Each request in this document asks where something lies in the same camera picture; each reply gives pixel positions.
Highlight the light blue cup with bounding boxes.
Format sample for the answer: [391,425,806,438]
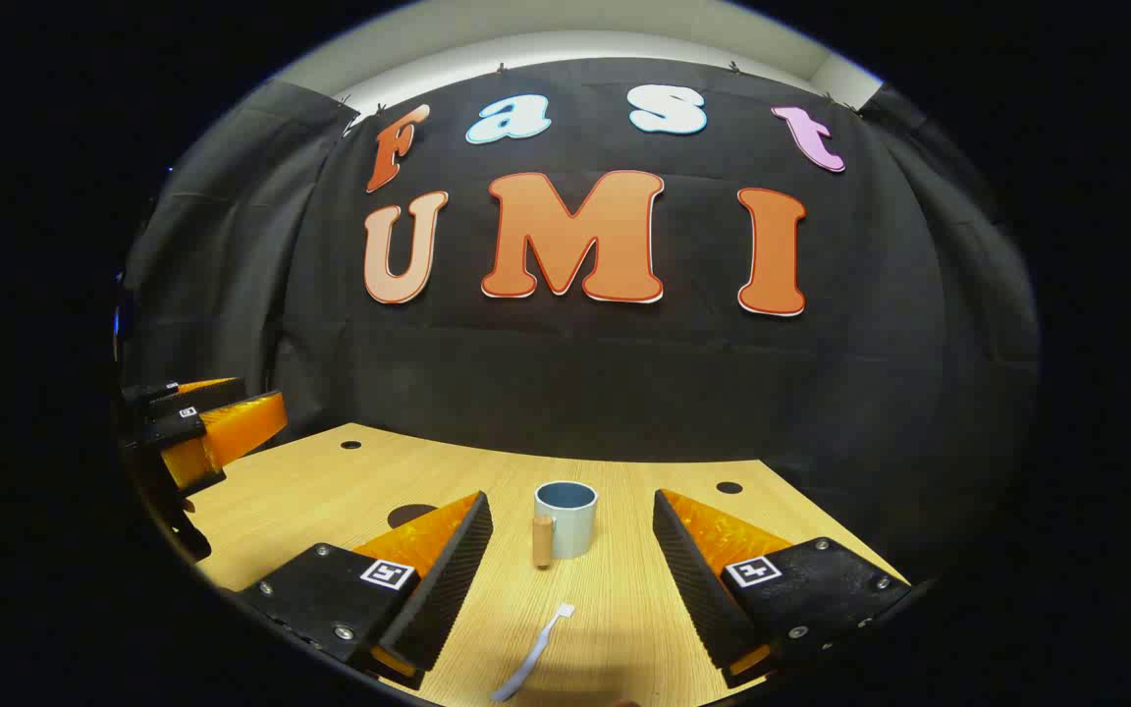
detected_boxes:
[530,481,598,570]

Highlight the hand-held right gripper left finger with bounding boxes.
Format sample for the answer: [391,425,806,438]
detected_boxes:
[237,491,494,690]

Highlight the white toothbrush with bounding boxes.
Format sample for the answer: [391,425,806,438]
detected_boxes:
[490,603,576,702]

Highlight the black backdrop cloth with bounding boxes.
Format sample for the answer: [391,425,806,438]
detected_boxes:
[119,57,1043,590]

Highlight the wooden desktop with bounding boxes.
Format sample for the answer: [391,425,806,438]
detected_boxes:
[178,422,910,707]

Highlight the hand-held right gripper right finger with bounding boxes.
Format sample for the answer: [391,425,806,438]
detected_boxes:
[652,489,912,688]

